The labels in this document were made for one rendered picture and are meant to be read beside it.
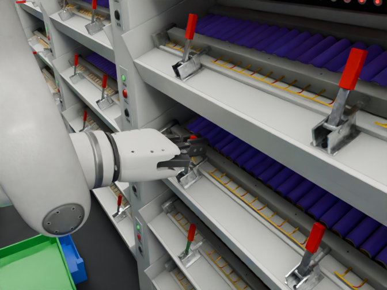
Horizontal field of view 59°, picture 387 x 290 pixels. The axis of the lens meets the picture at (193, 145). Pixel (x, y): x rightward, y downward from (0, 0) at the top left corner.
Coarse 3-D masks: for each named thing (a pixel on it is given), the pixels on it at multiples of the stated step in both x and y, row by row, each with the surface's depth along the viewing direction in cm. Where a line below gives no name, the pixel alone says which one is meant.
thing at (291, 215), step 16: (176, 128) 72; (208, 160) 63; (224, 160) 60; (240, 176) 56; (256, 192) 52; (272, 192) 51; (272, 208) 51; (288, 208) 48; (304, 224) 46; (336, 240) 43; (336, 256) 43; (352, 256) 41; (336, 272) 41; (368, 272) 39; (384, 272) 38; (384, 288) 37
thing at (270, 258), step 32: (160, 128) 74; (192, 160) 66; (192, 192) 60; (224, 224) 53; (256, 224) 51; (288, 224) 49; (256, 256) 47; (288, 256) 46; (288, 288) 43; (320, 288) 41; (352, 288) 40
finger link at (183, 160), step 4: (180, 156) 54; (184, 156) 54; (188, 156) 54; (172, 160) 52; (176, 160) 52; (180, 160) 52; (184, 160) 52; (188, 160) 52; (160, 164) 52; (164, 164) 52; (168, 164) 52; (172, 164) 52; (176, 164) 52; (180, 164) 52; (184, 164) 52; (188, 164) 53
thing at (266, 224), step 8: (200, 168) 63; (208, 176) 61; (216, 184) 59; (224, 192) 57; (240, 200) 54; (248, 208) 53; (256, 216) 51; (264, 224) 50; (280, 232) 48; (288, 240) 47; (296, 248) 45; (328, 272) 42; (336, 280) 41; (344, 288) 40
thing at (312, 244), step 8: (320, 224) 39; (312, 232) 39; (320, 232) 39; (312, 240) 39; (320, 240) 39; (312, 248) 39; (304, 256) 41; (312, 256) 40; (304, 264) 41; (304, 272) 41
